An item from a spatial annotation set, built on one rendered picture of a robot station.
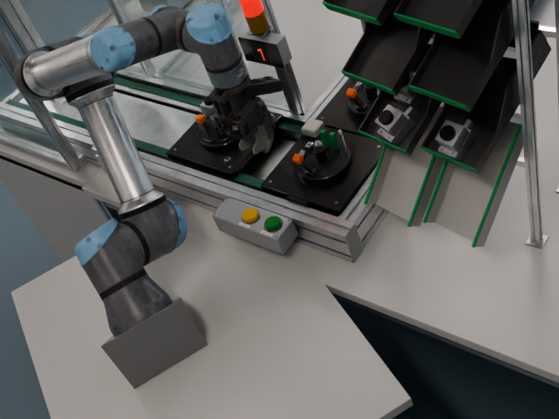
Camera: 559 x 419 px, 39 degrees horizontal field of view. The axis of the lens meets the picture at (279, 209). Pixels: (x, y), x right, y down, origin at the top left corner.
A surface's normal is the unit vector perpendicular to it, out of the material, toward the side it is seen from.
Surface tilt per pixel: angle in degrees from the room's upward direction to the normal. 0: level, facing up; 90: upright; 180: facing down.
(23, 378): 0
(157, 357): 90
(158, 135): 0
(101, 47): 68
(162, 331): 90
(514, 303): 0
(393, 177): 45
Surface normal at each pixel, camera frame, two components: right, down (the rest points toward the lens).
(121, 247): 0.55, -0.33
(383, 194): -0.68, -0.01
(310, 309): -0.27, -0.66
